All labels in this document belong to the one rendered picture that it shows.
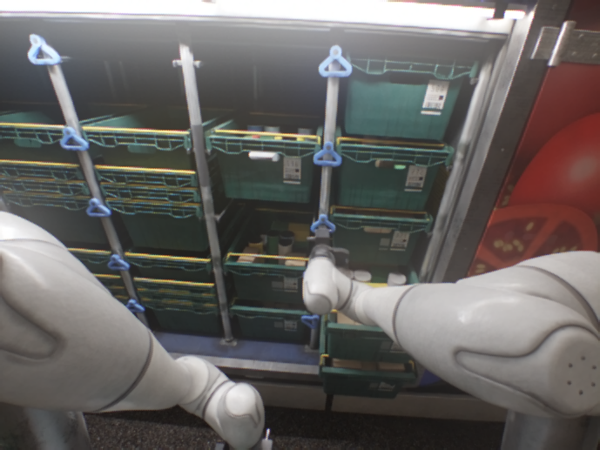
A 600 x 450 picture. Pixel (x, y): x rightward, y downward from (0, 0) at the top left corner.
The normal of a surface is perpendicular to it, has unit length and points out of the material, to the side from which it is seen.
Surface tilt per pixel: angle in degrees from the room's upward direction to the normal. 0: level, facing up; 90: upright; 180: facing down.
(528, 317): 28
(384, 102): 91
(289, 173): 94
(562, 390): 53
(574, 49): 90
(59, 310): 67
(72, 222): 91
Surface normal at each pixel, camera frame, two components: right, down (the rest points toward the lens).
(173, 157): -0.06, 0.55
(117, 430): 0.05, -0.87
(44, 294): 0.90, -0.37
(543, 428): -0.78, 0.18
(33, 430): 0.70, 0.34
